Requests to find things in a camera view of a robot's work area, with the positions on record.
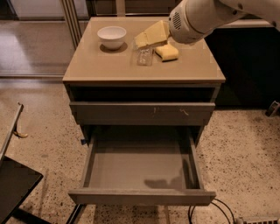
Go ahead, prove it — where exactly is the black panel at left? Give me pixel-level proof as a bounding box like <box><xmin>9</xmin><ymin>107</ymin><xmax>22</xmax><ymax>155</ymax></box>
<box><xmin>0</xmin><ymin>157</ymin><xmax>43</xmax><ymax>224</ymax></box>

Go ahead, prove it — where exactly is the white floor vent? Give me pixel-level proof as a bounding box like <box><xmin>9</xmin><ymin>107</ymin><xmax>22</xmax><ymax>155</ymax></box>
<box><xmin>235</xmin><ymin>217</ymin><xmax>280</xmax><ymax>224</ymax></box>

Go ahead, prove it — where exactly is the small dark floor object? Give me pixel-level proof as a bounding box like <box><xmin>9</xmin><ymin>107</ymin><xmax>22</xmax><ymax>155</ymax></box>
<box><xmin>265</xmin><ymin>101</ymin><xmax>280</xmax><ymax>117</ymax></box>

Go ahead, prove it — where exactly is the clear plastic water bottle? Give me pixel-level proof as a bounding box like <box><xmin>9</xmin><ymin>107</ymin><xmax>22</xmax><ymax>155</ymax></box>
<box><xmin>136</xmin><ymin>47</ymin><xmax>154</xmax><ymax>66</ymax></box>

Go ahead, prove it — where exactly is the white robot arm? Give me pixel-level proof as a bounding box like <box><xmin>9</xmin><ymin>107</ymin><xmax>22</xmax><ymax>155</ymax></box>
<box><xmin>134</xmin><ymin>0</ymin><xmax>280</xmax><ymax>49</ymax></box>

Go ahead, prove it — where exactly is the closed grey top drawer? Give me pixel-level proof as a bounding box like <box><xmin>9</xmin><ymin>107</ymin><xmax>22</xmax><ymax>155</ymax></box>
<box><xmin>70</xmin><ymin>101</ymin><xmax>215</xmax><ymax>126</ymax></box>

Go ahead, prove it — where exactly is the tan drawer cabinet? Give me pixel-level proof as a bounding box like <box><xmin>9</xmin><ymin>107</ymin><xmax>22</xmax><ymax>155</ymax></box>
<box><xmin>62</xmin><ymin>16</ymin><xmax>227</xmax><ymax>224</ymax></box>

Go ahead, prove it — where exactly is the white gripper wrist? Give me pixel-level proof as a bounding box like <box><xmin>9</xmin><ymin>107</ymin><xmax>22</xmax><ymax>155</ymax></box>
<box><xmin>134</xmin><ymin>0</ymin><xmax>221</xmax><ymax>49</ymax></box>

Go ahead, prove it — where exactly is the open grey middle drawer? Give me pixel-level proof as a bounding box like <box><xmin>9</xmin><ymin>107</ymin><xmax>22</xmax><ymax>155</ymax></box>
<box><xmin>68</xmin><ymin>126</ymin><xmax>216</xmax><ymax>206</ymax></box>

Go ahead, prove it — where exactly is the black cable on floor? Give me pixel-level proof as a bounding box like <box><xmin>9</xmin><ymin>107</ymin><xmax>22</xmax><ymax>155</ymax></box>
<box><xmin>187</xmin><ymin>198</ymin><xmax>236</xmax><ymax>224</ymax></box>

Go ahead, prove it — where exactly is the yellow sponge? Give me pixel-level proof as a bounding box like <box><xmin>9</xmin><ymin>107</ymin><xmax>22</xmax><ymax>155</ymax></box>
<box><xmin>155</xmin><ymin>44</ymin><xmax>179</xmax><ymax>61</ymax></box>

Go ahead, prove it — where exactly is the white ceramic bowl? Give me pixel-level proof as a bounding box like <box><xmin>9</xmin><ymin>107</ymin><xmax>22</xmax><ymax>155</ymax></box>
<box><xmin>97</xmin><ymin>26</ymin><xmax>127</xmax><ymax>50</ymax></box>

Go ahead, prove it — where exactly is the metal bar with hook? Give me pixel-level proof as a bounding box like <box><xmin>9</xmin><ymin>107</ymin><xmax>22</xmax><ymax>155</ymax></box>
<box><xmin>0</xmin><ymin>102</ymin><xmax>28</xmax><ymax>161</ymax></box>

